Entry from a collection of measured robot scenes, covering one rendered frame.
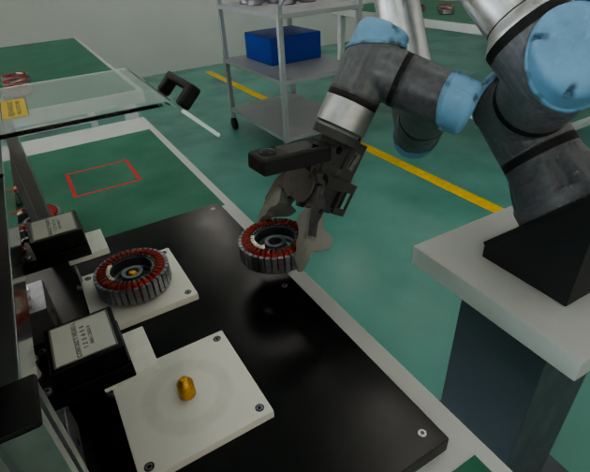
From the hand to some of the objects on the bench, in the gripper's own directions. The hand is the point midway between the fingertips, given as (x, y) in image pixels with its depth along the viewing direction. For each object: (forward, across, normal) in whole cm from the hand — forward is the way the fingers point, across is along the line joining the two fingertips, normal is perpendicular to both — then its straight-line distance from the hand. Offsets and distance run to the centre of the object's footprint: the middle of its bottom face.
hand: (272, 248), depth 68 cm
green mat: (+29, +62, +32) cm, 76 cm away
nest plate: (+15, +10, +14) cm, 23 cm away
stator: (+14, +10, +14) cm, 22 cm away
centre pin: (+14, -14, +14) cm, 25 cm away
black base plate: (+18, -2, +14) cm, 23 cm away
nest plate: (+16, -14, +14) cm, 25 cm away
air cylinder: (+23, +10, +26) cm, 36 cm away
